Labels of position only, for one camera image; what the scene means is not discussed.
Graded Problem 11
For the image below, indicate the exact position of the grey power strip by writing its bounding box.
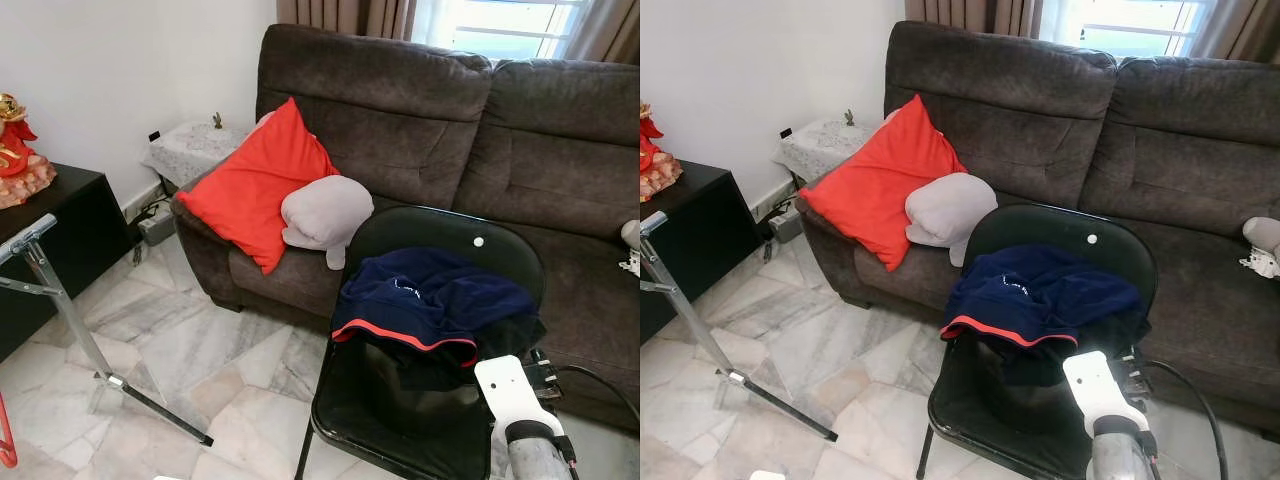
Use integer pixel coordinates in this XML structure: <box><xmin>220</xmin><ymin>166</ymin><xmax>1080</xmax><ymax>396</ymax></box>
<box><xmin>137</xmin><ymin>205</ymin><xmax>179</xmax><ymax>247</ymax></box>
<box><xmin>767</xmin><ymin>205</ymin><xmax>805</xmax><ymax>245</ymax></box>

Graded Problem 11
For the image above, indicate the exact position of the red plastic hanger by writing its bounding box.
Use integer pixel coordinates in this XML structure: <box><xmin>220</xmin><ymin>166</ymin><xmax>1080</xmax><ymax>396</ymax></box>
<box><xmin>0</xmin><ymin>392</ymin><xmax>20</xmax><ymax>470</ymax></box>

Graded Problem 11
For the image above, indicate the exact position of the red gold Buddha statue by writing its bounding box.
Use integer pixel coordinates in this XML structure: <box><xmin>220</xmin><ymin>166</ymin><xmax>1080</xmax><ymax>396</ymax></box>
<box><xmin>0</xmin><ymin>92</ymin><xmax>59</xmax><ymax>212</ymax></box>
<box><xmin>640</xmin><ymin>103</ymin><xmax>685</xmax><ymax>204</ymax></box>

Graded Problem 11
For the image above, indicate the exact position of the grey plush pillow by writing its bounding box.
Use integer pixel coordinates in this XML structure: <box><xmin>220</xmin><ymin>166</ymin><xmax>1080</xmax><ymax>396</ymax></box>
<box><xmin>280</xmin><ymin>175</ymin><xmax>376</xmax><ymax>272</ymax></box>
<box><xmin>904</xmin><ymin>171</ymin><xmax>1000</xmax><ymax>269</ymax></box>

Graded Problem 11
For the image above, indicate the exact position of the silver metal clothes rack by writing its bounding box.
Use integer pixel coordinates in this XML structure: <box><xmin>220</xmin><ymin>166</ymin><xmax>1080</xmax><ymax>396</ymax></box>
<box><xmin>640</xmin><ymin>209</ymin><xmax>840</xmax><ymax>444</ymax></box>
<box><xmin>0</xmin><ymin>212</ymin><xmax>215</xmax><ymax>449</ymax></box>

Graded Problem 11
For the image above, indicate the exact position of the navy shorts red band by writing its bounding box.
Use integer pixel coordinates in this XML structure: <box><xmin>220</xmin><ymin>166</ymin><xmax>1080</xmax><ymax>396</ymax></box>
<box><xmin>939</xmin><ymin>244</ymin><xmax>1145</xmax><ymax>353</ymax></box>
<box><xmin>330</xmin><ymin>246</ymin><xmax>542</xmax><ymax>369</ymax></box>

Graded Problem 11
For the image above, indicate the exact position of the brown fabric sofa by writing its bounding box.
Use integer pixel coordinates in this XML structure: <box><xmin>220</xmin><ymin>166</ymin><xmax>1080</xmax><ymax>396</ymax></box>
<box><xmin>170</xmin><ymin>22</ymin><xmax>641</xmax><ymax>434</ymax></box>
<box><xmin>795</xmin><ymin>20</ymin><xmax>1280</xmax><ymax>438</ymax></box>

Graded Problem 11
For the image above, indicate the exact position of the red square cushion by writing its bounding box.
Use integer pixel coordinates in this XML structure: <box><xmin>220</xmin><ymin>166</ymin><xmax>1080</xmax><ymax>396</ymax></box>
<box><xmin>799</xmin><ymin>94</ymin><xmax>969</xmax><ymax>274</ymax></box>
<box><xmin>175</xmin><ymin>96</ymin><xmax>342</xmax><ymax>277</ymax></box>

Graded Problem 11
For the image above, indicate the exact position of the brown curtain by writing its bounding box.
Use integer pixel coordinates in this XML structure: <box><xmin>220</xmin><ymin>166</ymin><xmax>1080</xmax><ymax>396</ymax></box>
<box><xmin>904</xmin><ymin>0</ymin><xmax>1048</xmax><ymax>43</ymax></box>
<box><xmin>276</xmin><ymin>0</ymin><xmax>418</xmax><ymax>41</ymax></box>
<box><xmin>1188</xmin><ymin>0</ymin><xmax>1280</xmax><ymax>67</ymax></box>
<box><xmin>563</xmin><ymin>0</ymin><xmax>641</xmax><ymax>67</ymax></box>

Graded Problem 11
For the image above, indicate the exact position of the bright window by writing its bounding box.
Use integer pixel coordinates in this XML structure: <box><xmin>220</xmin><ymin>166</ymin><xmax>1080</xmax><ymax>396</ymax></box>
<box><xmin>1038</xmin><ymin>0</ymin><xmax>1218</xmax><ymax>59</ymax></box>
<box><xmin>410</xmin><ymin>0</ymin><xmax>593</xmax><ymax>63</ymax></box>

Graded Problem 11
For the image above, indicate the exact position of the black folding chair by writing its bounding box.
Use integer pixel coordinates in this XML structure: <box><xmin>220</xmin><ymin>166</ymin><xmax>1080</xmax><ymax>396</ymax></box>
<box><xmin>914</xmin><ymin>202</ymin><xmax>1161</xmax><ymax>480</ymax></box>
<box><xmin>294</xmin><ymin>205</ymin><xmax>563</xmax><ymax>480</ymax></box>

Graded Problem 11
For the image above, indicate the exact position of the black television cabinet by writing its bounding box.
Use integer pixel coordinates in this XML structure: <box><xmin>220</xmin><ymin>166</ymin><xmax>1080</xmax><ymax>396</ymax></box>
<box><xmin>0</xmin><ymin>162</ymin><xmax>142</xmax><ymax>364</ymax></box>
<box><xmin>640</xmin><ymin>159</ymin><xmax>767</xmax><ymax>345</ymax></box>

